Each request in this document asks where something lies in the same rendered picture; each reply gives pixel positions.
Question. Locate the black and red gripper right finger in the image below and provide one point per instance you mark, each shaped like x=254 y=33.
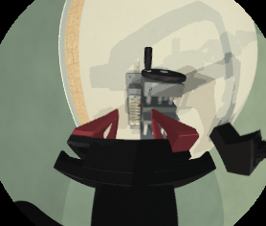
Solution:
x=181 y=136

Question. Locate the grey bench vise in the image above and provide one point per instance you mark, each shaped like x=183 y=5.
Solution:
x=170 y=85

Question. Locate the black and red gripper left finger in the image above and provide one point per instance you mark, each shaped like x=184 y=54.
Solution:
x=97 y=127

